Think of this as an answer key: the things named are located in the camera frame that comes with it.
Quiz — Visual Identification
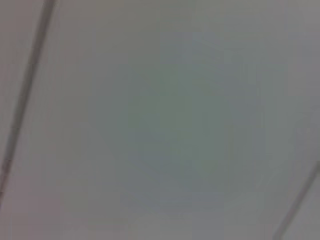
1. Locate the dark panel seam line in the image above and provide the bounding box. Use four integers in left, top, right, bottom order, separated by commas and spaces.
0, 0, 57, 201
272, 162, 320, 240

